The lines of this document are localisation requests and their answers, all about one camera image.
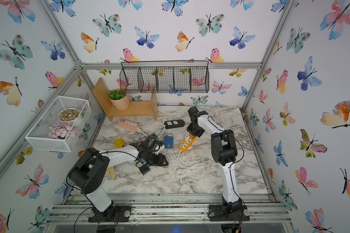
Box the orange power strip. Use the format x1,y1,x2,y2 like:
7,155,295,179
179,134,197,153

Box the black power strip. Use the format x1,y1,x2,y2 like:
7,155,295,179
164,119,185,129

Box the blue plug adapter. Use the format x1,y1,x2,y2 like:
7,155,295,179
163,136,174,149

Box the pink power strip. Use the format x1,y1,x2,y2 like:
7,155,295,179
117,118,139,131

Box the black plug adapter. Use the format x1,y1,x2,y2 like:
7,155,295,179
139,165,150,175

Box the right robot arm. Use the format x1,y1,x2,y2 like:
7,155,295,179
187,107,243,206

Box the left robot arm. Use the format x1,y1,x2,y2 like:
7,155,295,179
67,135,168,213

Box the yellow toy shovel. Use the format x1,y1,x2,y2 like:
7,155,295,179
105,138,125,179

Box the wooden shelf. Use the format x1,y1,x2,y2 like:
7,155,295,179
92,78,158,121

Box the potted green plant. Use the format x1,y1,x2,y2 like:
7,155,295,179
108,89,130,111

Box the bowl of pebbles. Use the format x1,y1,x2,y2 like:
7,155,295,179
57,108,80,122

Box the pink succulent flowers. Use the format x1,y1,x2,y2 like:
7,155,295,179
48,122,78,139

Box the cable bundle of black strip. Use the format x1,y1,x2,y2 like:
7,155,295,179
150,125,166,138

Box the white cable of orange strip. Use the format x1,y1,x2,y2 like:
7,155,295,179
176,150,205,178

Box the black wire basket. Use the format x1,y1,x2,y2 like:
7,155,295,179
118,60,210,96

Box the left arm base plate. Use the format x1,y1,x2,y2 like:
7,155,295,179
88,204,132,223

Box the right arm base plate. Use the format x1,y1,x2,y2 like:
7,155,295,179
207,204,250,221

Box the white wire basket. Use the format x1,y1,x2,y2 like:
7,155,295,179
25,96,91,152

